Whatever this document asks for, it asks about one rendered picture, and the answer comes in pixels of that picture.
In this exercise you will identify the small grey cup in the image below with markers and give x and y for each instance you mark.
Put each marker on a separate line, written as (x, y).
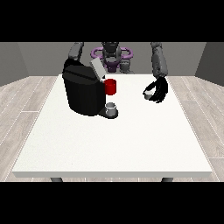
(110, 108)

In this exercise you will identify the black coffee machine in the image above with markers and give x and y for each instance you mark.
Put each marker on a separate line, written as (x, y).
(83, 90)

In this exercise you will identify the small grey coffee pod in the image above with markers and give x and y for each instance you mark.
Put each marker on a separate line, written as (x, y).
(148, 94)

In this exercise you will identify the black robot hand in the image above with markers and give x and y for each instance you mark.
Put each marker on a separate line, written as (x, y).
(160, 88)

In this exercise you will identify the dark table leg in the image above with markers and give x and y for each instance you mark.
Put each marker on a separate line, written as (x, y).
(167, 179)
(56, 179)

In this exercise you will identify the red pod holder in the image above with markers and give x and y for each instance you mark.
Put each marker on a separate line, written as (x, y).
(110, 86)

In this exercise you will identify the pale grey machine lid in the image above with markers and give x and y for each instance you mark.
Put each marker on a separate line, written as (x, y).
(98, 68)

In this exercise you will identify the grey robot trunk purple rings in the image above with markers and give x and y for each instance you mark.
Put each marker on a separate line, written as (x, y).
(111, 57)

